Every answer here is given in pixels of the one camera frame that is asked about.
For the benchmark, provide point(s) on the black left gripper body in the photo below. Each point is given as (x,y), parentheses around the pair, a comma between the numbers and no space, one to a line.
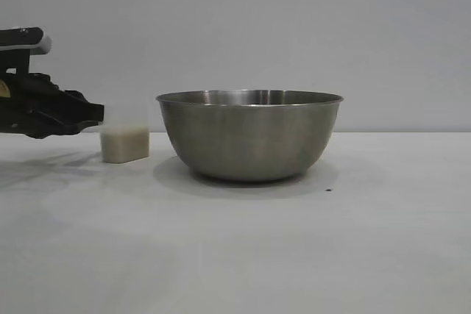
(29,104)

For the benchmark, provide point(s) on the stainless steel mixing bowl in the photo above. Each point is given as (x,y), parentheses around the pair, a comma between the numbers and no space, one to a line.
(250,137)

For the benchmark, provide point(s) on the clear measuring cup with rice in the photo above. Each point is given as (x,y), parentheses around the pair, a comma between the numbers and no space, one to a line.
(125,146)

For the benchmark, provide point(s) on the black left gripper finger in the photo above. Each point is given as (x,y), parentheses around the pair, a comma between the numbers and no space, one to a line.
(86,111)
(55,130)

